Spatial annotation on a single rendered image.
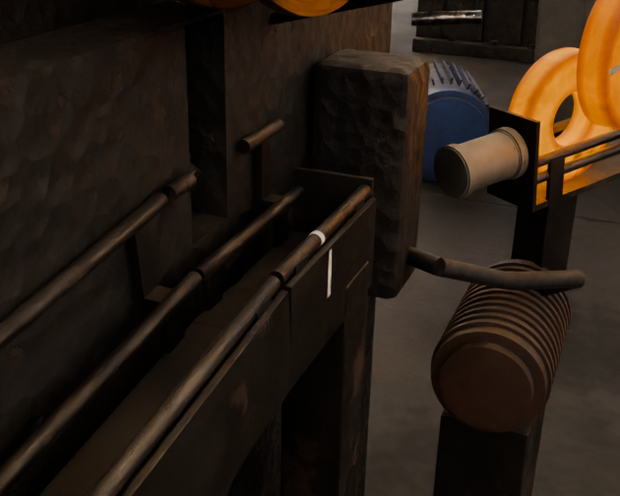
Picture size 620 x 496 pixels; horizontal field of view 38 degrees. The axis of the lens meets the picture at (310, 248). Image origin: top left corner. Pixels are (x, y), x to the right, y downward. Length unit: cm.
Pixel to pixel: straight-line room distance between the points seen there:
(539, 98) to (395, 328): 108
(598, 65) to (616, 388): 111
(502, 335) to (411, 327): 110
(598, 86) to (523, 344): 27
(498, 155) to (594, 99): 13
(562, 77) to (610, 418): 93
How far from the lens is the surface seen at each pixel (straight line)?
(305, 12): 59
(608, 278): 239
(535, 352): 96
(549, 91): 103
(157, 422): 50
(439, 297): 217
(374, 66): 85
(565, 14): 340
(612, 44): 91
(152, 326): 60
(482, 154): 98
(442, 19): 69
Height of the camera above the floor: 98
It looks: 24 degrees down
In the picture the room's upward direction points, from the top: 1 degrees clockwise
